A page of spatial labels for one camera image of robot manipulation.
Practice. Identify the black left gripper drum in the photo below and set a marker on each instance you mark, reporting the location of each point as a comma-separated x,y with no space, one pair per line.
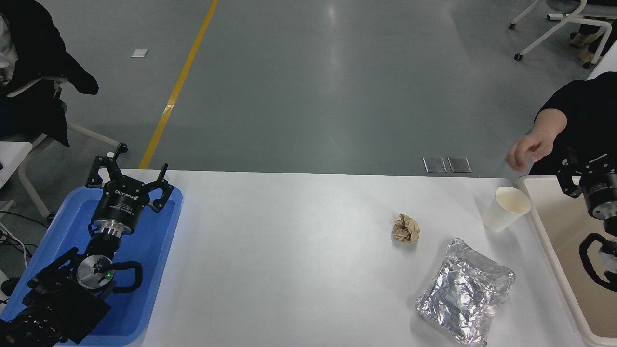
120,202

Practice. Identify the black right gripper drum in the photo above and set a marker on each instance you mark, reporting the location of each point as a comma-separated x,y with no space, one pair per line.
602,190

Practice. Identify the white paper cup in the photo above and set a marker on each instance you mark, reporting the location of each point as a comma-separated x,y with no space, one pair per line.
501,214

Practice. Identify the person's forearm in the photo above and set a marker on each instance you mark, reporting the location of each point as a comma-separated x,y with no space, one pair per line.
549,123

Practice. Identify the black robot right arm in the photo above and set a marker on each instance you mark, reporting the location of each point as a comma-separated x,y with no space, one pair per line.
607,213

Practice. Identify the person's hand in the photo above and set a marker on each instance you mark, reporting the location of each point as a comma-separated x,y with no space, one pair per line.
528,147

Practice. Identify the white office chair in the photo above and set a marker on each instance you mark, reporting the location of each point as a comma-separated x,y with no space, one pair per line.
82,131

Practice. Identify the large pale bin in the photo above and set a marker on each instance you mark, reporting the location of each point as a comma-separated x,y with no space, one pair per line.
564,231

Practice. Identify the blue plastic tray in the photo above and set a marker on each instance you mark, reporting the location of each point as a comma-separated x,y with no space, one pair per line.
154,250

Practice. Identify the standing person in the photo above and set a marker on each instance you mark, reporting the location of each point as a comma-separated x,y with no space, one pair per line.
593,111

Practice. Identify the small white side table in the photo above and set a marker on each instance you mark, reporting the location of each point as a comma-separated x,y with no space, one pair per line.
12,156

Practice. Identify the metal floor plate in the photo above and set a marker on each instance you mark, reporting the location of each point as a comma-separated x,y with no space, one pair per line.
459,164
435,164

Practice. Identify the tan shoe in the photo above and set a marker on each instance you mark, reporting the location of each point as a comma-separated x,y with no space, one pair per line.
589,57
578,39

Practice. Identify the white table corner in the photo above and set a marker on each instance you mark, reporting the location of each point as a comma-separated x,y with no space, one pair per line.
607,60

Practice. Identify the seated person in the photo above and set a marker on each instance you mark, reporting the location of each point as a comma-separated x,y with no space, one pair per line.
33,53

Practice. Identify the silver foil tray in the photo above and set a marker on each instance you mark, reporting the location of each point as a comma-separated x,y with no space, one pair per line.
462,289

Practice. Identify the white wheeled chair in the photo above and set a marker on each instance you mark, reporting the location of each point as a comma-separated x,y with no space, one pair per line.
554,26

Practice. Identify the crumpled tan paper ball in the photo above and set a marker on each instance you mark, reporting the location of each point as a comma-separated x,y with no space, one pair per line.
406,229

